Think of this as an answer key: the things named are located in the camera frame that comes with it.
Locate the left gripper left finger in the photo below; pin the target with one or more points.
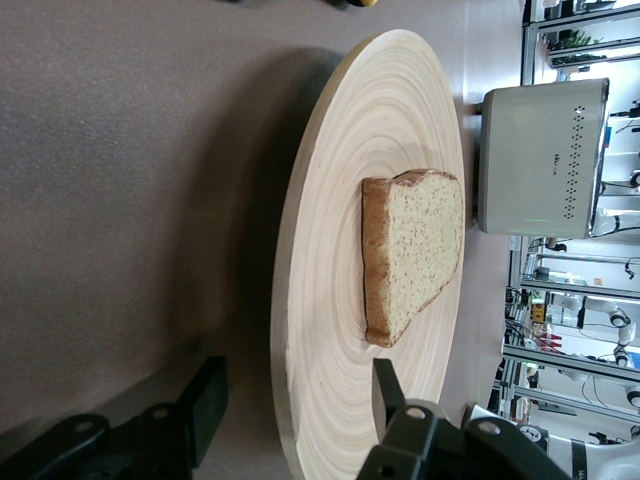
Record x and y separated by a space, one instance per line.
200 400

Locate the slice of toast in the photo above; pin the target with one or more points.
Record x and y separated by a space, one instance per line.
420 250

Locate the round wooden plate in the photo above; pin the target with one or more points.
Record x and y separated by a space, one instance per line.
325 375

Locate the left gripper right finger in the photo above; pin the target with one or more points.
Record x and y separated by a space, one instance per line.
395 415

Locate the aluminium frame shelving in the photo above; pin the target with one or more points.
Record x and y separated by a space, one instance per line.
540 280

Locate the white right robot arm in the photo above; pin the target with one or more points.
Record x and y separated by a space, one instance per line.
595 455

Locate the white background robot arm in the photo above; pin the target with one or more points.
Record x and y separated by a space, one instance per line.
607 310

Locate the beige and chrome toaster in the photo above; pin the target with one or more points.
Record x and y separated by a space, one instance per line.
530 160

